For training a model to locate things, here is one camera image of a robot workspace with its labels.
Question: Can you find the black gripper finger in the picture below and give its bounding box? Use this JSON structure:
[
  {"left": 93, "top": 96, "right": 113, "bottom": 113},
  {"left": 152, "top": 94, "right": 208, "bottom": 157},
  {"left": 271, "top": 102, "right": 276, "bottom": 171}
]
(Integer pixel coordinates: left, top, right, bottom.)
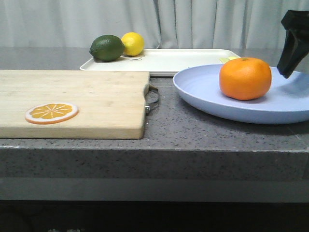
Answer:
[{"left": 277, "top": 10, "right": 309, "bottom": 78}]

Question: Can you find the yellow lemon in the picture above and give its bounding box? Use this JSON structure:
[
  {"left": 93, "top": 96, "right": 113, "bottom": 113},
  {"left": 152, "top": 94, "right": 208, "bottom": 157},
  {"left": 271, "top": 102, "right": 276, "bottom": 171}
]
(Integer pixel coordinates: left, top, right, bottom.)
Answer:
[{"left": 121, "top": 32, "right": 144, "bottom": 56}]

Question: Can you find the metal cutting board handle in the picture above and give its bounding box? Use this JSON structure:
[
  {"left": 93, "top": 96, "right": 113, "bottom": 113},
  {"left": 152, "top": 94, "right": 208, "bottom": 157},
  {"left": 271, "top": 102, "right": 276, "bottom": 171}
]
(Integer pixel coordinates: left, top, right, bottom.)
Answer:
[{"left": 144, "top": 84, "right": 159, "bottom": 114}]

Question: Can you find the orange fruit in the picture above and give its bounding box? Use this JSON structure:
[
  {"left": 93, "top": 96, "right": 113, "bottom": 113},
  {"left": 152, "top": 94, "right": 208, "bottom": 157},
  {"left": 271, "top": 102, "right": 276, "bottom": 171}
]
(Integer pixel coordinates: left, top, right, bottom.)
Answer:
[{"left": 219, "top": 58, "right": 272, "bottom": 101}]

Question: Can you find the green lime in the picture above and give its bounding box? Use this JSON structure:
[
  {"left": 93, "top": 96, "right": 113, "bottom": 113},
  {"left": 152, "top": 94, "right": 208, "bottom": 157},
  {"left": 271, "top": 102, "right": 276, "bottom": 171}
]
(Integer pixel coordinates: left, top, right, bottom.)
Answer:
[{"left": 89, "top": 34, "right": 125, "bottom": 62}]

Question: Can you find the yellow plastic knife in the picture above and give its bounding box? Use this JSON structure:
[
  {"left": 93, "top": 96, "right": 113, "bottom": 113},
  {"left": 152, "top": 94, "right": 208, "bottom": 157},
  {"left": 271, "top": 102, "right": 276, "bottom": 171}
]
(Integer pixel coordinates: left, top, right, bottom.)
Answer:
[{"left": 228, "top": 56, "right": 238, "bottom": 60}]

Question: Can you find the cream white tray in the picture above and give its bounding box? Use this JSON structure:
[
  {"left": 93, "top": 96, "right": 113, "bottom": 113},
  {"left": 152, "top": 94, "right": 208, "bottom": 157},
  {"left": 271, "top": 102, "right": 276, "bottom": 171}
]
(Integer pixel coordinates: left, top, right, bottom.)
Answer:
[{"left": 80, "top": 49, "right": 239, "bottom": 77}]

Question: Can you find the grey curtain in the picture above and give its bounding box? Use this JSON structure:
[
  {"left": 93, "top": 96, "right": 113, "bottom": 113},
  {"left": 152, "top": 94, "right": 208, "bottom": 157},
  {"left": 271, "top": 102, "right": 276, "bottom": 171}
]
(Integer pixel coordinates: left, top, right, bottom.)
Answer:
[{"left": 0, "top": 0, "right": 309, "bottom": 49}]

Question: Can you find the light blue plate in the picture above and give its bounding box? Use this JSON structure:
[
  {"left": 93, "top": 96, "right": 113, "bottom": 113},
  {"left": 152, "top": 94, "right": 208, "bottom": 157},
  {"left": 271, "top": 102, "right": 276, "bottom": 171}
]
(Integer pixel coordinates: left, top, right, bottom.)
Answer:
[{"left": 173, "top": 64, "right": 309, "bottom": 124}]

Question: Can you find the orange slice coaster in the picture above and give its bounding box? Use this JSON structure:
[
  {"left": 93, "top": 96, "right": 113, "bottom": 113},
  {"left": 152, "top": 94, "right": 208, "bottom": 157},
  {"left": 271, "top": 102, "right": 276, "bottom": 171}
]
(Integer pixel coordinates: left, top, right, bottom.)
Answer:
[{"left": 25, "top": 102, "right": 79, "bottom": 125}]

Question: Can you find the wooden cutting board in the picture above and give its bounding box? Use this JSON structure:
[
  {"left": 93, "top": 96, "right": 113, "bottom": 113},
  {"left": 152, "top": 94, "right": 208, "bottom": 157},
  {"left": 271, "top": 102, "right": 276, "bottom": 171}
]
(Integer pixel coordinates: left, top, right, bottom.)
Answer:
[{"left": 0, "top": 70, "right": 150, "bottom": 139}]

